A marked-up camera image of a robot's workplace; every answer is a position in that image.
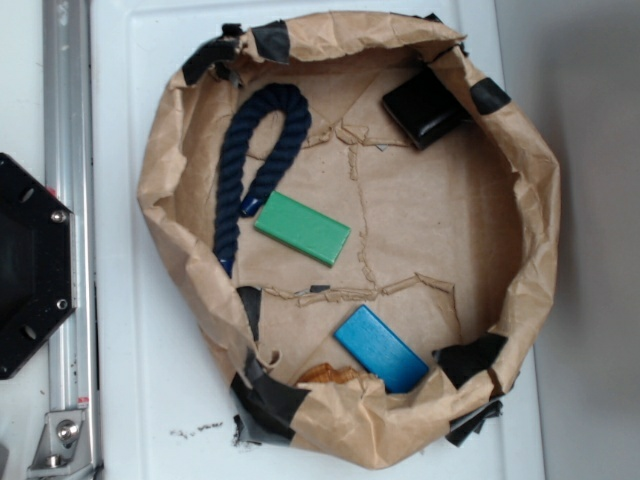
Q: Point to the green wooden block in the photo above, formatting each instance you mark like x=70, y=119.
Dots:
x=302, y=228

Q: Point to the blue wooden block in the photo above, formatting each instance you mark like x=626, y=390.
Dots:
x=380, y=351

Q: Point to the black rectangular block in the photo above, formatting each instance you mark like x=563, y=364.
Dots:
x=424, y=109

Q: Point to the brown paper bag bin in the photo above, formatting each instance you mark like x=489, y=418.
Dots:
x=453, y=247

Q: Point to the orange wicker object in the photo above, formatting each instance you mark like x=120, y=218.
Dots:
x=326, y=373

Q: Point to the aluminium extrusion rail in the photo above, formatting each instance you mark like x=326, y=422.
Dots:
x=73, y=364

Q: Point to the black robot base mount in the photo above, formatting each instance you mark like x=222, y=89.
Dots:
x=37, y=280

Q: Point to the metal corner bracket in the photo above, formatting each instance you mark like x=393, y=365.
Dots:
x=66, y=448

